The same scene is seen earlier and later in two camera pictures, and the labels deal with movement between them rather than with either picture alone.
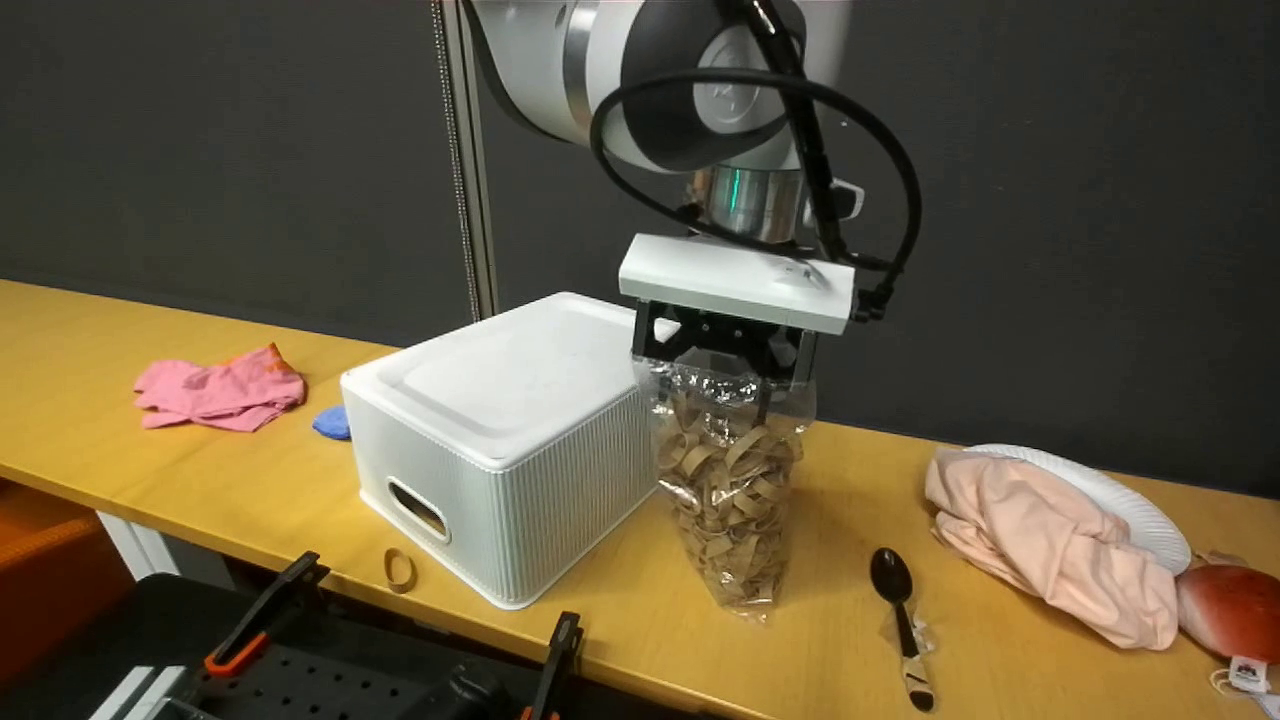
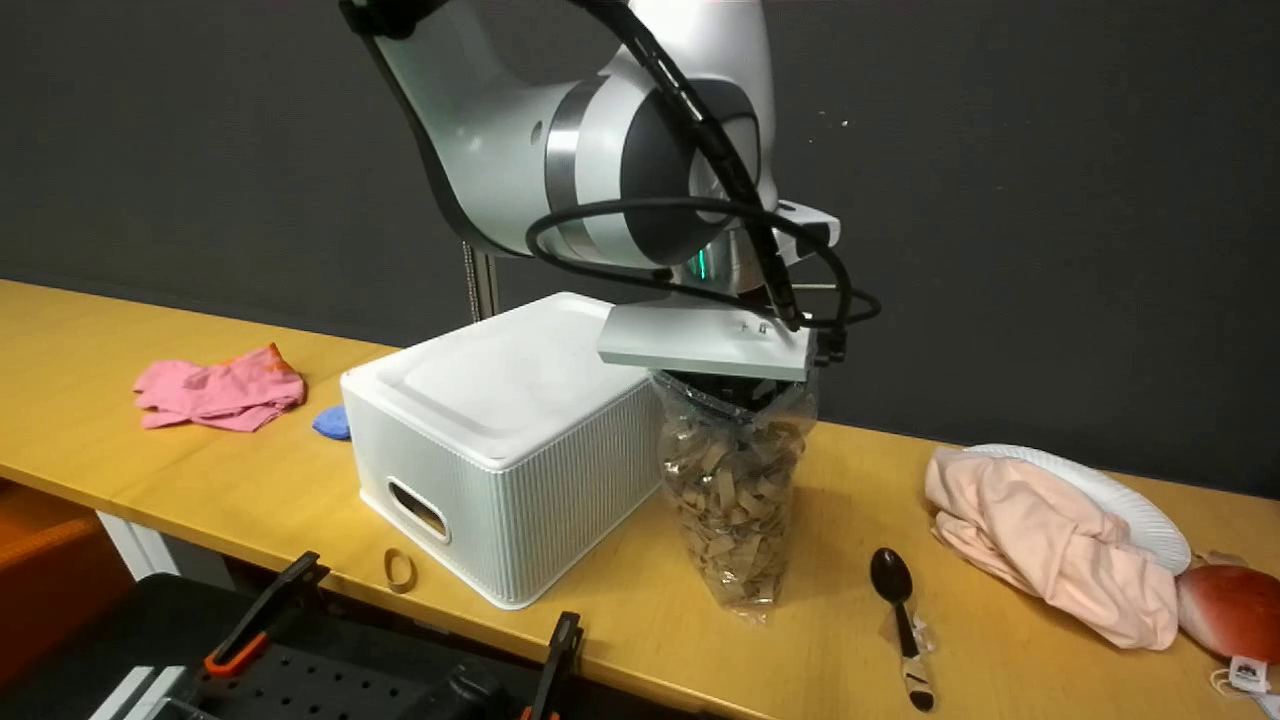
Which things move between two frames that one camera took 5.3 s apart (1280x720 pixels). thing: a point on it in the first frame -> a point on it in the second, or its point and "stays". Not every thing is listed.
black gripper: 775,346 -> 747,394
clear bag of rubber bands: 731,461 stays
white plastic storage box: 501,450 stays
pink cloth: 245,394 stays
